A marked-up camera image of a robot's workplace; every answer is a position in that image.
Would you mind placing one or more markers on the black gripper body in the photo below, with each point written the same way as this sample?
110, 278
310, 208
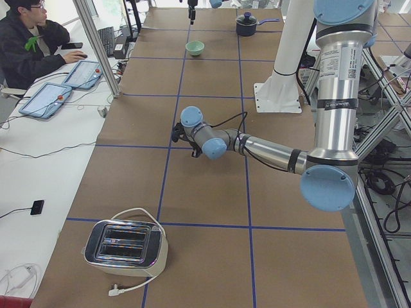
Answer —
191, 8
196, 148

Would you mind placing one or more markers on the lower teach pendant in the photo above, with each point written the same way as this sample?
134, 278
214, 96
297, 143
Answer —
46, 101

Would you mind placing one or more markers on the black keyboard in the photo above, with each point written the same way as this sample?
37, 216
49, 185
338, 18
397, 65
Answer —
106, 36

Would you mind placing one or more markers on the dark blue pot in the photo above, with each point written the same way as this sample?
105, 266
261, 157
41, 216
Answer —
246, 31

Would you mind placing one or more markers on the white toaster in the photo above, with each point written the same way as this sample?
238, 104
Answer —
128, 248

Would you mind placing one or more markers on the aluminium frame post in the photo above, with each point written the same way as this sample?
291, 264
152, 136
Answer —
91, 32

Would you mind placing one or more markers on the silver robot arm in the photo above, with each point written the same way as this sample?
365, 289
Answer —
329, 171
213, 3

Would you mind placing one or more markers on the black smartphone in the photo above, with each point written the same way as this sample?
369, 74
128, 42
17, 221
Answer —
72, 45

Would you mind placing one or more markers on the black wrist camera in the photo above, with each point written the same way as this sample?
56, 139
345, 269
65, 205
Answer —
178, 133

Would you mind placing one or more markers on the teach pendant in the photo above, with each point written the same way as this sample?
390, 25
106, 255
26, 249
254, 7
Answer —
46, 101
84, 75

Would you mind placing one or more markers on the seated person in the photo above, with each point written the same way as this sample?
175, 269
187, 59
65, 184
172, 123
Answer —
29, 41

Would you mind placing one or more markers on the upper teach pendant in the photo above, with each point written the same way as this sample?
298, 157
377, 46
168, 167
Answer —
84, 75

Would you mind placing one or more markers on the glass pot lid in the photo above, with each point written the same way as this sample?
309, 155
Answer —
246, 19

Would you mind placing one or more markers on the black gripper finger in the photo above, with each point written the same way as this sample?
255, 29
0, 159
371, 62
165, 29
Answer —
191, 15

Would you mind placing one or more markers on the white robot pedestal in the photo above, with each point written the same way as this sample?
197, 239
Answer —
279, 93

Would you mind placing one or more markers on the green bowl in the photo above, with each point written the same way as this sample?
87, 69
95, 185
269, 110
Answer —
195, 48

